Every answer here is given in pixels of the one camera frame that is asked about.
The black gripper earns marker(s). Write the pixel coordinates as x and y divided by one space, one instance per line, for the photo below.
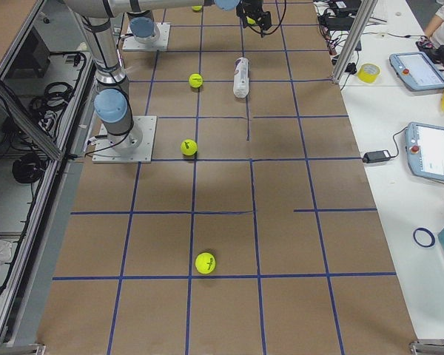
251 6

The clear Wilson tennis ball can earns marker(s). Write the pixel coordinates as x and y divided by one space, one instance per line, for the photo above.
241 78

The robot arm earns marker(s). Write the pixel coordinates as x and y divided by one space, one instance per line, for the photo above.
112 104

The tennis ball front left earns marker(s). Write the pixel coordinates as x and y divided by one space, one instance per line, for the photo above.
250 21

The tennis ball centre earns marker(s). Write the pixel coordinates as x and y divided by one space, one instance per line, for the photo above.
195 80

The tennis ball front right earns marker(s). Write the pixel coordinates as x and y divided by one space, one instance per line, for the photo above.
188 147

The yellow tape roll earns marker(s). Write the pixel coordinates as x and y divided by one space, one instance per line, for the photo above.
368 73

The teach pendant far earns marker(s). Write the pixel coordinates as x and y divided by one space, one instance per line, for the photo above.
416 71

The teach pendant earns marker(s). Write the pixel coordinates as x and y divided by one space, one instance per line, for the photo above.
425 150
416 71

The black power adapter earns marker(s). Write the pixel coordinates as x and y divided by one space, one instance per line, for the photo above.
377 156

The teach pendant near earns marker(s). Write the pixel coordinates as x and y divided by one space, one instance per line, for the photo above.
425 150

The aluminium frame post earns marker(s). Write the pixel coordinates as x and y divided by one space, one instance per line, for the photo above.
360 21

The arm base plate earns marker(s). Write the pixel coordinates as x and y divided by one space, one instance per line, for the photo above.
147 37
135 147

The tennis ball nearest camera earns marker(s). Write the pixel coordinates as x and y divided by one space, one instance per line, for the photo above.
205 263

